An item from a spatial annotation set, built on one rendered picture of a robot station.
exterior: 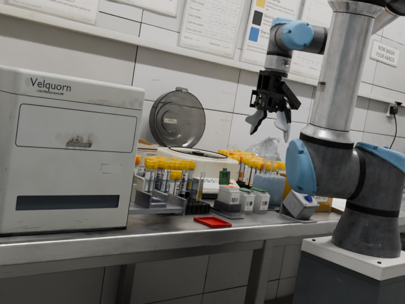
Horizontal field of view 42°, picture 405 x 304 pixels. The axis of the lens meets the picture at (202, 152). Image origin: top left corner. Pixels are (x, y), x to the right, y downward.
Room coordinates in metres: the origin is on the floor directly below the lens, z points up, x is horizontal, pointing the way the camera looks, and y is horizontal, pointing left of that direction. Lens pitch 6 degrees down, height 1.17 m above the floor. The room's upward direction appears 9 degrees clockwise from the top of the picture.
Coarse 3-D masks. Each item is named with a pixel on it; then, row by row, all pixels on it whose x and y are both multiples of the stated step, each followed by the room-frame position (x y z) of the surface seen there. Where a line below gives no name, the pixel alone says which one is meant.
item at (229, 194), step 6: (222, 186) 1.41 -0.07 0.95; (228, 186) 1.42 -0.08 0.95; (234, 186) 1.43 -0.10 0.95; (222, 192) 1.41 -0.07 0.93; (228, 192) 1.39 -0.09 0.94; (234, 192) 1.40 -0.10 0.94; (240, 192) 1.41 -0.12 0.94; (222, 198) 1.41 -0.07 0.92; (228, 198) 1.39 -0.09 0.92; (234, 198) 1.40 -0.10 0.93
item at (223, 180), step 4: (224, 168) 1.44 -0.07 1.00; (220, 172) 1.42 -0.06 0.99; (224, 172) 1.44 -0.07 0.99; (228, 172) 1.45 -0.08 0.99; (220, 176) 1.42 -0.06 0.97; (224, 176) 1.44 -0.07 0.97; (228, 176) 1.45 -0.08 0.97; (220, 180) 1.42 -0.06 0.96; (224, 180) 1.44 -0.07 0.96; (228, 180) 1.45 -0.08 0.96; (220, 184) 1.42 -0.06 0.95; (224, 184) 1.43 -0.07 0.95; (228, 184) 1.45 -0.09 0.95
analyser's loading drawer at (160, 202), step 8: (136, 192) 1.20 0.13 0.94; (144, 192) 1.18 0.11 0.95; (152, 192) 1.23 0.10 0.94; (160, 192) 1.21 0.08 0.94; (136, 200) 1.20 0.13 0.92; (144, 200) 1.18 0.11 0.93; (152, 200) 1.23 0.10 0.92; (160, 200) 1.21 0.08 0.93; (168, 200) 1.27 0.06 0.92; (176, 200) 1.25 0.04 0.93; (184, 200) 1.23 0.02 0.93; (136, 208) 1.14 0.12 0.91; (144, 208) 1.15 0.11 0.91; (152, 208) 1.17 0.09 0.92; (160, 208) 1.18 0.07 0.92; (168, 208) 1.19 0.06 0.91; (176, 208) 1.21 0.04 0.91; (184, 208) 1.23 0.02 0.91
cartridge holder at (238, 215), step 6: (216, 204) 1.41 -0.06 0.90; (222, 204) 1.40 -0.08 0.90; (228, 204) 1.38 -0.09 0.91; (234, 204) 1.40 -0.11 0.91; (240, 204) 1.41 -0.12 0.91; (210, 210) 1.42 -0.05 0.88; (216, 210) 1.41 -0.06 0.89; (222, 210) 1.39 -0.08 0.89; (228, 210) 1.38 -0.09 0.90; (234, 210) 1.40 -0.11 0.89; (228, 216) 1.37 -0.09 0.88; (234, 216) 1.38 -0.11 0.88; (240, 216) 1.39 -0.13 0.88
